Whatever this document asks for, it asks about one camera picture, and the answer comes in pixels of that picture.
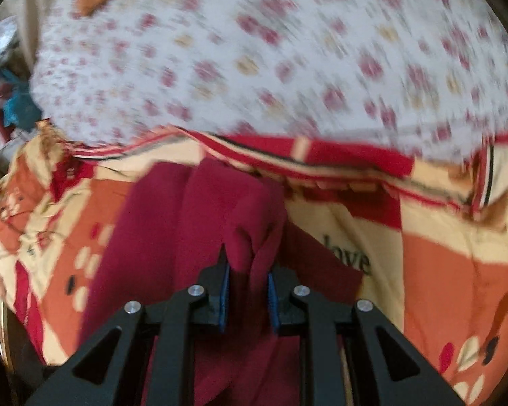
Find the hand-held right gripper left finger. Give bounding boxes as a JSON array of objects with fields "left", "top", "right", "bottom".
[{"left": 25, "top": 244, "right": 231, "bottom": 406}]

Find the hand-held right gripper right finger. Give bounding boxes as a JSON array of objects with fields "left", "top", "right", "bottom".
[{"left": 267, "top": 263, "right": 467, "bottom": 406}]

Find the dark red garment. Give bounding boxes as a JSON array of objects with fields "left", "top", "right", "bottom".
[{"left": 78, "top": 158, "right": 365, "bottom": 406}]

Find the red cream orange printed blanket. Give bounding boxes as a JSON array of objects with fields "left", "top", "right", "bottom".
[{"left": 0, "top": 120, "right": 508, "bottom": 406}]

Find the white floral bed sheet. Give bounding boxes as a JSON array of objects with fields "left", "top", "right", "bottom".
[{"left": 29, "top": 0, "right": 508, "bottom": 165}]

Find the teal cloth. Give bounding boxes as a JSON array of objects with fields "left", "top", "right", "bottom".
[{"left": 2, "top": 91, "right": 42, "bottom": 131}]

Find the silver crumpled bag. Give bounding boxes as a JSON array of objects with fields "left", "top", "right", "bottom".
[{"left": 0, "top": 16, "right": 24, "bottom": 62}]

